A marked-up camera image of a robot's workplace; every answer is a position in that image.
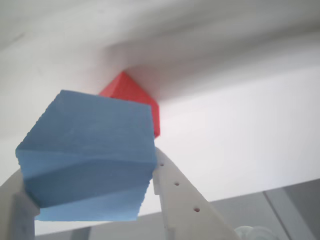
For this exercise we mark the white gripper finger with holes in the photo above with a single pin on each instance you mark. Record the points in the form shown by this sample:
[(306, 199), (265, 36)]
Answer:
[(185, 212)]

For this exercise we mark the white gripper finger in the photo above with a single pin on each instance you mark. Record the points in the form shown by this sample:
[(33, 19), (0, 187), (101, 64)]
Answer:
[(15, 212)]

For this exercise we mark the blue foam cube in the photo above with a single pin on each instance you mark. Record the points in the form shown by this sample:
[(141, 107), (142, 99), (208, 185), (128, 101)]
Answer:
[(87, 150)]

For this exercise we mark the red foam cube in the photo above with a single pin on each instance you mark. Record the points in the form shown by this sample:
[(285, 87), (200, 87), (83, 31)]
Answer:
[(130, 92)]

